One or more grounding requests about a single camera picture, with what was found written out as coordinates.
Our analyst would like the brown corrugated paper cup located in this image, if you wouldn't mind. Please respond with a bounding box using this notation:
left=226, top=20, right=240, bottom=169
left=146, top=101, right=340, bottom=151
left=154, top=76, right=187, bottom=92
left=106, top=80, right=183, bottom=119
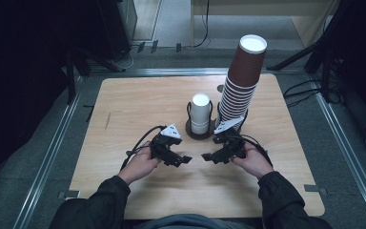
left=227, top=33, right=268, bottom=89

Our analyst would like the grey tape piece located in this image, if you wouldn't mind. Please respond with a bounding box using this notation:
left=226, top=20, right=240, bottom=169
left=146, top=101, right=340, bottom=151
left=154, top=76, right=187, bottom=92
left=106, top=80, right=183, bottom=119
left=304, top=184, right=328, bottom=196
left=57, top=189, right=81, bottom=199

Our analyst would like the hand-held gripper cable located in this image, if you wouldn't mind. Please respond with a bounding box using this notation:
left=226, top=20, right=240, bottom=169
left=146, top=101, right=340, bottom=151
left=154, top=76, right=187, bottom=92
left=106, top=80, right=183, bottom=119
left=120, top=124, right=168, bottom=171
left=234, top=133, right=274, bottom=168

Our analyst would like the black floor cable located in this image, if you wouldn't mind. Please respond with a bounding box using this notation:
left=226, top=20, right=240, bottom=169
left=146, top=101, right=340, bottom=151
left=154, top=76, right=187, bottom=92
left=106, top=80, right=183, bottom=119
left=282, top=79, right=323, bottom=98
left=286, top=94, right=344, bottom=109

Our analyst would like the black double cup holder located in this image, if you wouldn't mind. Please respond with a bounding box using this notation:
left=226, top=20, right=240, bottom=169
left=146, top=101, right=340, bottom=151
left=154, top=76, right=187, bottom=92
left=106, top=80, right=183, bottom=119
left=185, top=99, right=250, bottom=141

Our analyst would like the black hanging cable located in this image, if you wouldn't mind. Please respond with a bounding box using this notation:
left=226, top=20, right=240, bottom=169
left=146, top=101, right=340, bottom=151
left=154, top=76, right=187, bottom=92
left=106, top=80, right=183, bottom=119
left=192, top=0, right=212, bottom=49

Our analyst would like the person's left hand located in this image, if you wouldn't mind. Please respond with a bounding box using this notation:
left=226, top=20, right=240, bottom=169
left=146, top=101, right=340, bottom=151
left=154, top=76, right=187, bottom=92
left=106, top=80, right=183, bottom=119
left=117, top=146, right=161, bottom=186

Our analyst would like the person's right hand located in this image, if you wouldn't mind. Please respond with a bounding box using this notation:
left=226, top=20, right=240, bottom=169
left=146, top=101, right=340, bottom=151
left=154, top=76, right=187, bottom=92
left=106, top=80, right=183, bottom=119
left=230, top=141, right=275, bottom=180

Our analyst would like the metal floor rail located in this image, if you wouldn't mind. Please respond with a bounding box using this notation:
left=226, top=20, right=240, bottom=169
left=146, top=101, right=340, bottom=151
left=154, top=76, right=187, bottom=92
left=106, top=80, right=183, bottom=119
left=12, top=75, right=84, bottom=229
left=309, top=75, right=366, bottom=229
left=89, top=67, right=306, bottom=77

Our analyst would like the left hand-held gripper cable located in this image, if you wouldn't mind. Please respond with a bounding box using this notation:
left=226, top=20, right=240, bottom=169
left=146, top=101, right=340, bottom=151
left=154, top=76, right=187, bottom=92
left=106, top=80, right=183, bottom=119
left=120, top=124, right=168, bottom=171

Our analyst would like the right hand-held gripper cable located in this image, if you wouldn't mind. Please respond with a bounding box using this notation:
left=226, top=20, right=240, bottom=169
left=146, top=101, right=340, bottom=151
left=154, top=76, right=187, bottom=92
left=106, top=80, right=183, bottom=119
left=234, top=133, right=274, bottom=168

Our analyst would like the black tripod stand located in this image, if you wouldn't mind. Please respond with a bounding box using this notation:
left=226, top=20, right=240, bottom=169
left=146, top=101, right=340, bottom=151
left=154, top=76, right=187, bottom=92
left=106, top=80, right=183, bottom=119
left=266, top=0, right=366, bottom=152
left=65, top=47, right=125, bottom=106

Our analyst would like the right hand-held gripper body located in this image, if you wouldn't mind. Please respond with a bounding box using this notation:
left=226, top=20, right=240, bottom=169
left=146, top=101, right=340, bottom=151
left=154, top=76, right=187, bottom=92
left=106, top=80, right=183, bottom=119
left=213, top=115, right=247, bottom=159

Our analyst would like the white floor cable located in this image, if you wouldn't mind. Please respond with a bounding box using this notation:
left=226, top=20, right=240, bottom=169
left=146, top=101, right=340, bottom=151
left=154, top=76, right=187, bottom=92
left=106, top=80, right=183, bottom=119
left=112, top=44, right=135, bottom=71

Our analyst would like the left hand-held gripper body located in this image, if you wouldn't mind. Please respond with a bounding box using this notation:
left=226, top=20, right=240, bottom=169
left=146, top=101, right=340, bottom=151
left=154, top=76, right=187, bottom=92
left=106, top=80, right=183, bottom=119
left=151, top=123, right=183, bottom=166

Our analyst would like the dark cabinet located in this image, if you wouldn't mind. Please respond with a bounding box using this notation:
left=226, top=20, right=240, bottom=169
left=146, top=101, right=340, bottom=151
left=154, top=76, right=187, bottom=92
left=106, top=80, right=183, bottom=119
left=96, top=0, right=138, bottom=60

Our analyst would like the person's torso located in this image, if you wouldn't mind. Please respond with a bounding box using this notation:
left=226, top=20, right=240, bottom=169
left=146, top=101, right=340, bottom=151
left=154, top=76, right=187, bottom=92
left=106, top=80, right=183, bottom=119
left=132, top=213, right=246, bottom=229

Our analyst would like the dark curtain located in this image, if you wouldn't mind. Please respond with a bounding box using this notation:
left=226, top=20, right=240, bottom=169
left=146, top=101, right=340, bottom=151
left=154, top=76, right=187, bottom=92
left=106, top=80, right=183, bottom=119
left=0, top=0, right=74, bottom=211

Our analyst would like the light wooden shelf unit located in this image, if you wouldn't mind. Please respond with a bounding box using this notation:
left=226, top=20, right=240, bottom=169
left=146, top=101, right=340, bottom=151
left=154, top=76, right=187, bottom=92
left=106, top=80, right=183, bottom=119
left=190, top=0, right=342, bottom=49

